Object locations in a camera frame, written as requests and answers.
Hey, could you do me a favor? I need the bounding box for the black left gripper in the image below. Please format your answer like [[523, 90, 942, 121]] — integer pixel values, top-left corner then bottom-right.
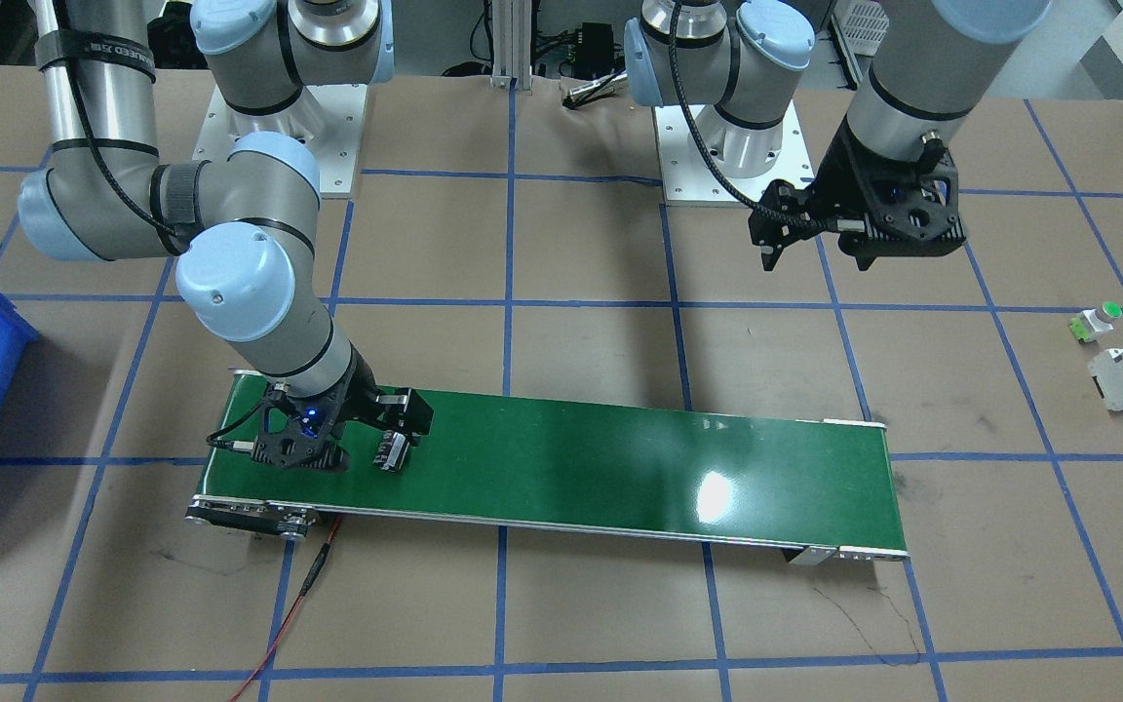
[[749, 117, 904, 272]]

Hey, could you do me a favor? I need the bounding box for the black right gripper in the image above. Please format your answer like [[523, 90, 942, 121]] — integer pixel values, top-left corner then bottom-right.
[[325, 346, 433, 449]]

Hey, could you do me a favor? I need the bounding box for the brown cylindrical capacitor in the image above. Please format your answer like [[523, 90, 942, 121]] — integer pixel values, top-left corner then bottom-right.
[[371, 430, 411, 474]]

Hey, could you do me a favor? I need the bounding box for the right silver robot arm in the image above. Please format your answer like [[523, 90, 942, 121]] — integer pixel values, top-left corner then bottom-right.
[[18, 1, 394, 443]]

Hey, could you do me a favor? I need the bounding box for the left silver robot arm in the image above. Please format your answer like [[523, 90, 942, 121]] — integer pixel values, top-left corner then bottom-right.
[[623, 1, 1051, 270]]

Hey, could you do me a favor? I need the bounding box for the green conveyor belt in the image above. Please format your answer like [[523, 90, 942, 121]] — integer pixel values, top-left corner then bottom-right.
[[186, 371, 910, 565]]

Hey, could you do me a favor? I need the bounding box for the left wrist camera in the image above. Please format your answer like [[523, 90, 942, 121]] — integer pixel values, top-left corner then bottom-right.
[[839, 136, 967, 257]]

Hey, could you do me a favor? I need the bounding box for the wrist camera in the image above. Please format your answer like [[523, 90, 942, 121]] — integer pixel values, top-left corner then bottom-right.
[[839, 136, 967, 257], [206, 382, 349, 474]]

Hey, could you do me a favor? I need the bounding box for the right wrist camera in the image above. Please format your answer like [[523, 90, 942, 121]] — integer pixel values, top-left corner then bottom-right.
[[206, 382, 349, 474]]

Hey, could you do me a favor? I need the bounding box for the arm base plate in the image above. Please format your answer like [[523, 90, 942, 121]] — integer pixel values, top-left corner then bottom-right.
[[192, 84, 368, 199], [652, 102, 814, 208]]

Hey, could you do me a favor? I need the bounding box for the red black power cable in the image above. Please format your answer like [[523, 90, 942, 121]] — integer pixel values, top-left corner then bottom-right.
[[228, 516, 346, 702]]

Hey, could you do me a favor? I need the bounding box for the green push button switch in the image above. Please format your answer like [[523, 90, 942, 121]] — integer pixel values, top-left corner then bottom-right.
[[1068, 301, 1123, 345]]

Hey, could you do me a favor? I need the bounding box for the thin black loose wire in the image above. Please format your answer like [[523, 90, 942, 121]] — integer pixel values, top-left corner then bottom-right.
[[810, 583, 923, 656]]

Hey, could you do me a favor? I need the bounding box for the aluminium frame post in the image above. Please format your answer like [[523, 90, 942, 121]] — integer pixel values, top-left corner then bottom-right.
[[489, 0, 535, 94]]

